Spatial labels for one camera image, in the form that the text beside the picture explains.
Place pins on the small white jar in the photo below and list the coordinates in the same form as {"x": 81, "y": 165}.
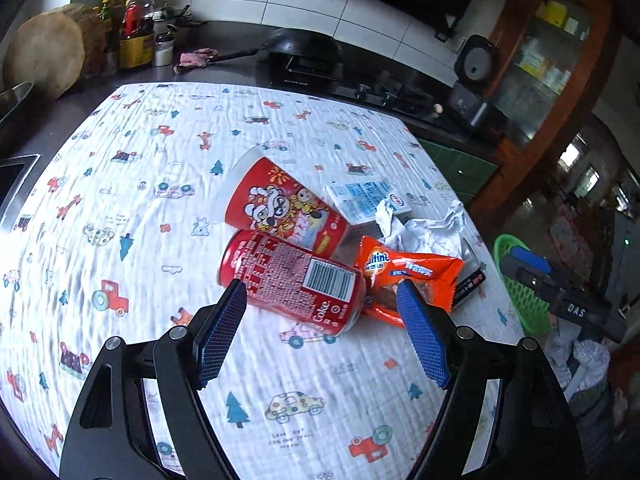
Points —
{"x": 163, "y": 50}

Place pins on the wooden glass-door cabinet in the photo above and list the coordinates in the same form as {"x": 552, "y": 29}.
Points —
{"x": 550, "y": 85}

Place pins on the green glass bottle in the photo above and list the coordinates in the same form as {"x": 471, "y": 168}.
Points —
{"x": 105, "y": 17}

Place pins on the red soda can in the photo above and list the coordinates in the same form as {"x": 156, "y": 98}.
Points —
{"x": 280, "y": 270}

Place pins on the red printed paper cup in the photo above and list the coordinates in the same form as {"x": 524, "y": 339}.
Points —
{"x": 280, "y": 200}

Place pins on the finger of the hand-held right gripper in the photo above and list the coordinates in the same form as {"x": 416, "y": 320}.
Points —
{"x": 525, "y": 277}
{"x": 532, "y": 260}

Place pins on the white and blue carton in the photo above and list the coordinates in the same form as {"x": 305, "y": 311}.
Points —
{"x": 360, "y": 197}

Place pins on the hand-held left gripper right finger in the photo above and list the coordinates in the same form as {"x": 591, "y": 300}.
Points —
{"x": 422, "y": 330}

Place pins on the black rice cooker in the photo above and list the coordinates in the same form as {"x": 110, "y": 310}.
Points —
{"x": 475, "y": 100}

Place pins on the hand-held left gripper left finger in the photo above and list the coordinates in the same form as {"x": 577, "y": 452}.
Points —
{"x": 222, "y": 335}

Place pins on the green plastic basket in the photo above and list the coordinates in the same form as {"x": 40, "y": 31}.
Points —
{"x": 520, "y": 305}

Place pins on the black gas stove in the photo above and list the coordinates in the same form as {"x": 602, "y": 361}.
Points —
{"x": 390, "y": 92}

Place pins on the orange snack wrapper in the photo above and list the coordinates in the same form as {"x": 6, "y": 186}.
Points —
{"x": 400, "y": 265}

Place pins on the pink cloth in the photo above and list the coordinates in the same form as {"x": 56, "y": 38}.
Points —
{"x": 195, "y": 58}

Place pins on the white printed blanket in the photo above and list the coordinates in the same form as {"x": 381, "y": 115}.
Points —
{"x": 150, "y": 210}

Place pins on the green kitchen cabinets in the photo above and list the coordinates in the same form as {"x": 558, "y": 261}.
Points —
{"x": 460, "y": 167}

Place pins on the black wok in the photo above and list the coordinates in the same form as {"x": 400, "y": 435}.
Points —
{"x": 300, "y": 42}
{"x": 305, "y": 72}

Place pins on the round wooden chopping block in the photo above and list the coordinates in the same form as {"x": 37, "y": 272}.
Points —
{"x": 45, "y": 55}

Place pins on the small black packet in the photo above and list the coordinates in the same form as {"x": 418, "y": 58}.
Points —
{"x": 470, "y": 285}

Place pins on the steel sink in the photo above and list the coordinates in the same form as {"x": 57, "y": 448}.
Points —
{"x": 15, "y": 180}

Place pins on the wall outlet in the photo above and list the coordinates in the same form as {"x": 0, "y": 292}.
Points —
{"x": 452, "y": 42}

